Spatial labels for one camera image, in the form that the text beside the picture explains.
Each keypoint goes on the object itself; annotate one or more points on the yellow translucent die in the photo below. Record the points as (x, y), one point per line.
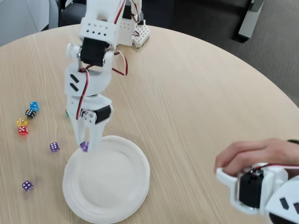
(21, 121)

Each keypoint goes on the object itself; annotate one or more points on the white paper plate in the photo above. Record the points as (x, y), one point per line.
(107, 182)

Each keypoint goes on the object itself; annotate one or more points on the dark office chair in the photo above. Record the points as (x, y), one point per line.
(72, 14)

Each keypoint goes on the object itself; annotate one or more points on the person's hand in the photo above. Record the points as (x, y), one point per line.
(252, 151)

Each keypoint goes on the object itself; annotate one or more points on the purple translucent die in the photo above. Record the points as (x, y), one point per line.
(54, 147)
(84, 147)
(27, 186)

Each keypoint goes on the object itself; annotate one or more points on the grey desk leg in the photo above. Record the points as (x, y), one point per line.
(247, 23)

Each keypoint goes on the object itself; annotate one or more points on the black die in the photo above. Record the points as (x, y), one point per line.
(30, 113)

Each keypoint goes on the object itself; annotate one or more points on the red translucent die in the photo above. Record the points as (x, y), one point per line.
(23, 130)

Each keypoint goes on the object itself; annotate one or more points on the blue translucent die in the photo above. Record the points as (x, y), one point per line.
(34, 106)

